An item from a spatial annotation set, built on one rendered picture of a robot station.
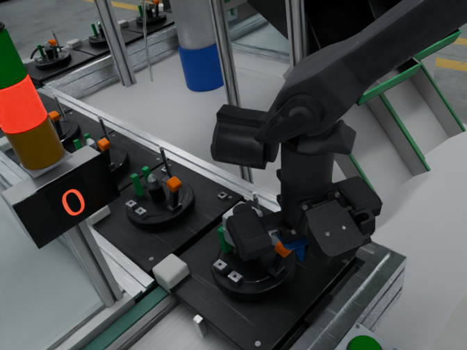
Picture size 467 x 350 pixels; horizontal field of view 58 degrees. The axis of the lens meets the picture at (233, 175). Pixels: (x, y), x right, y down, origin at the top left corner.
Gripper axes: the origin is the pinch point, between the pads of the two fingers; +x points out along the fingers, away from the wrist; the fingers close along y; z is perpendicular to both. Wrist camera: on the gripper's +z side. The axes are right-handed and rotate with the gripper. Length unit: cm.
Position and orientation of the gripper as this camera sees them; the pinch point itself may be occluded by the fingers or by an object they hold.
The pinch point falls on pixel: (302, 242)
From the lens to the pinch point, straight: 56.7
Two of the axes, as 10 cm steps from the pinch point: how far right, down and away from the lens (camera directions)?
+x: 0.7, 7.5, 6.5
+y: 9.4, -2.8, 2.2
